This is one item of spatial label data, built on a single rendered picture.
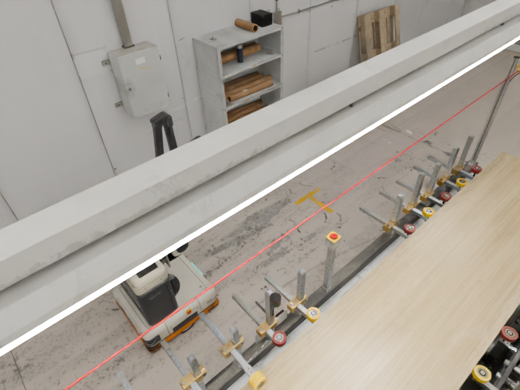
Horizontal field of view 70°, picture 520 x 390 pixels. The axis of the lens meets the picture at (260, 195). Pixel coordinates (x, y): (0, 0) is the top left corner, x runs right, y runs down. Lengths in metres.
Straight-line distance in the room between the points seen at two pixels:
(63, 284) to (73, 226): 0.10
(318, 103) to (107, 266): 0.55
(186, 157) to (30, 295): 0.34
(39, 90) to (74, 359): 2.23
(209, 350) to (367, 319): 1.41
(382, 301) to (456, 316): 0.40
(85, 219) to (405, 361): 1.90
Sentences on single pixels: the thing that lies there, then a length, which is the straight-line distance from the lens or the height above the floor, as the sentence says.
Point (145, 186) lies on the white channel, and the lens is 0.67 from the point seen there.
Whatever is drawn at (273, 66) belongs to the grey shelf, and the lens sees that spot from 4.72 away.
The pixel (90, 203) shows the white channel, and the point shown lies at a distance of 0.67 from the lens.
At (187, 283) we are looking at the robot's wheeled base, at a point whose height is 0.28.
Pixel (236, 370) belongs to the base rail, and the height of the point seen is 0.70.
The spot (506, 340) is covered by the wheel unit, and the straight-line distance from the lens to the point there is 2.57.
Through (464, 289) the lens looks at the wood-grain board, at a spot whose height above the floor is 0.90.
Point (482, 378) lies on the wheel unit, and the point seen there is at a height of 0.91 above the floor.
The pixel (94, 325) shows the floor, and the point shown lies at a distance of 3.63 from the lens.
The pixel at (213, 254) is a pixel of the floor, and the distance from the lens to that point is 3.77.
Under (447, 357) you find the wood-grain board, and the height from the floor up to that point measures 0.90.
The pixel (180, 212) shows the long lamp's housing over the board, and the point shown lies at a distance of 0.73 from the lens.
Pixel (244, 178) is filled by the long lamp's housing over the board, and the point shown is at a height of 2.37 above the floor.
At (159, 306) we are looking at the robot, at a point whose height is 0.48.
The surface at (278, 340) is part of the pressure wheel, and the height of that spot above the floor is 0.90.
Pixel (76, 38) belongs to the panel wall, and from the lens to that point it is 3.78.
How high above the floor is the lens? 2.87
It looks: 41 degrees down
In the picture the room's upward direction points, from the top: 3 degrees counter-clockwise
